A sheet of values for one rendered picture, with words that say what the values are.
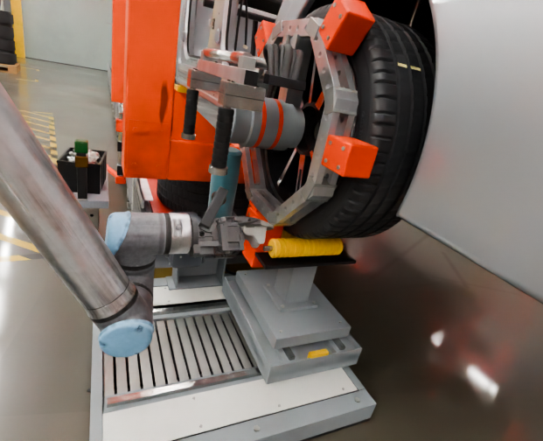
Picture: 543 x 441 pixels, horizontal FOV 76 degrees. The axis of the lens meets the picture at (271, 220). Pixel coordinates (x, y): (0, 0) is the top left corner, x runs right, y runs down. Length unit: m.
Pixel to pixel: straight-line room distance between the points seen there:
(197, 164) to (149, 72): 0.37
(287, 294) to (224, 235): 0.55
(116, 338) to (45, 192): 0.27
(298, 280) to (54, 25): 13.06
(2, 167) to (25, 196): 0.04
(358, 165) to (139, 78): 0.87
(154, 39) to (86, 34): 12.54
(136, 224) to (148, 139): 0.69
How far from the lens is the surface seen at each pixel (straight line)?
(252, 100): 0.79
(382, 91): 0.83
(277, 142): 0.98
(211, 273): 1.65
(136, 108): 1.37
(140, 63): 1.36
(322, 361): 1.26
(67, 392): 1.31
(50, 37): 13.85
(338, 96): 0.80
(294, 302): 1.31
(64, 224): 0.59
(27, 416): 1.29
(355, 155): 0.74
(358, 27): 0.87
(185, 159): 1.44
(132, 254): 0.76
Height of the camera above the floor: 0.98
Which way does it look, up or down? 22 degrees down
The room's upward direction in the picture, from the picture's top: 12 degrees clockwise
